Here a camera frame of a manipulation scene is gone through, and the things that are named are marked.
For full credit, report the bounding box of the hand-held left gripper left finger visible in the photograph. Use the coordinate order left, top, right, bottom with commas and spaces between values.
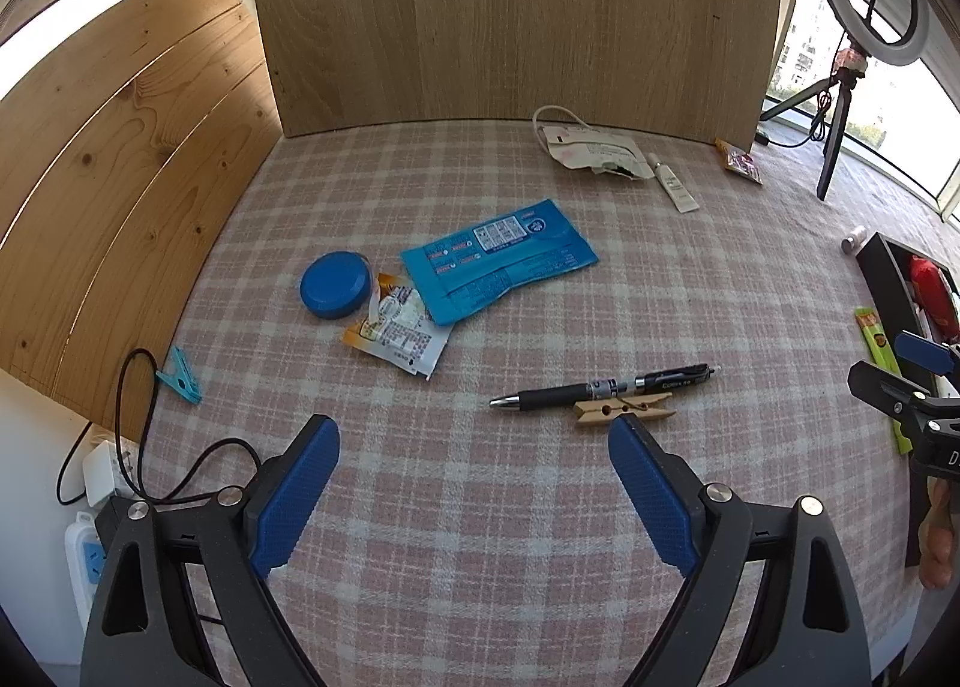
79, 414, 342, 687

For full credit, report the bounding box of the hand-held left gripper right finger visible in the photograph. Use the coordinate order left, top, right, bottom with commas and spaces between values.
607, 415, 875, 687

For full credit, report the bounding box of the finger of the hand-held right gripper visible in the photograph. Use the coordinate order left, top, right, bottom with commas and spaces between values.
847, 360, 935, 433
894, 329, 960, 379

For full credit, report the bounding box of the black container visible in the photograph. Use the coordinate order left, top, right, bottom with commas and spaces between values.
855, 231, 960, 395

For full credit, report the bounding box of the wooden clothespin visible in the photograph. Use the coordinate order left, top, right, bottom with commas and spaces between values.
574, 391, 677, 431

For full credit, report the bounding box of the black pen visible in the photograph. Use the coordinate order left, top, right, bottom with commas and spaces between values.
490, 363, 721, 414

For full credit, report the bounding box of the orange and white sachet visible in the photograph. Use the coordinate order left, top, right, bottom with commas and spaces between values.
343, 273, 456, 380

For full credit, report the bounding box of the blue round lid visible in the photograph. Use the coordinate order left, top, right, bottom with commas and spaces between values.
299, 250, 374, 319

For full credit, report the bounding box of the orange snack packet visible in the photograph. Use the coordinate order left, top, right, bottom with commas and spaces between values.
714, 138, 764, 186

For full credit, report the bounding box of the blue packet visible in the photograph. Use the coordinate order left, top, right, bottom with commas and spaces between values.
400, 199, 599, 325

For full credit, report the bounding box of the small white tube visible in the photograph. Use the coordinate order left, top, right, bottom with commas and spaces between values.
649, 154, 701, 213

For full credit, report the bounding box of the torn white packet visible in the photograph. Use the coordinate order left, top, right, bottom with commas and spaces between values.
544, 123, 655, 182

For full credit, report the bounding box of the white charging cable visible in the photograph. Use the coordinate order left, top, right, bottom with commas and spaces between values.
531, 105, 593, 152

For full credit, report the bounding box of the person's right hand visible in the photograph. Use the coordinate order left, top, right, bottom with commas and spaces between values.
919, 478, 960, 590

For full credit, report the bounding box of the green stick packet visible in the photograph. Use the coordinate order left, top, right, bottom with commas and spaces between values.
855, 307, 912, 459

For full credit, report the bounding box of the red packet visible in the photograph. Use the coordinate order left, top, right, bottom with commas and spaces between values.
910, 256, 957, 324

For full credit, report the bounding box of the teal plastic clothespin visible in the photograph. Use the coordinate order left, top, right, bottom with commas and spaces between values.
155, 346, 203, 404

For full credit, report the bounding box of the pink plaid tablecloth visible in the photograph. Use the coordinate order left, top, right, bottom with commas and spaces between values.
139, 117, 960, 687

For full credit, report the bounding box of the white charger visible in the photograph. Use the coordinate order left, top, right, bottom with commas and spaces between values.
81, 436, 140, 508

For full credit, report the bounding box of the white power strip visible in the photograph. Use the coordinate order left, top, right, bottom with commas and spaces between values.
64, 513, 113, 632

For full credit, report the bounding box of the black tripod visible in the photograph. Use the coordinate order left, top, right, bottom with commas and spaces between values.
761, 46, 867, 202

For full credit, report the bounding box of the pine plank panel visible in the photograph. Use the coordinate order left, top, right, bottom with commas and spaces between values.
0, 0, 284, 440

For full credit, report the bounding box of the light oak board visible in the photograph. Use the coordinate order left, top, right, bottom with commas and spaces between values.
246, 0, 785, 144

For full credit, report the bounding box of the thin black cable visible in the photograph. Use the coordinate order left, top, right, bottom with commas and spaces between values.
56, 348, 263, 508

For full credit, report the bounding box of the black ring light cable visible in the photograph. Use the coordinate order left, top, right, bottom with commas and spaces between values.
754, 91, 835, 149

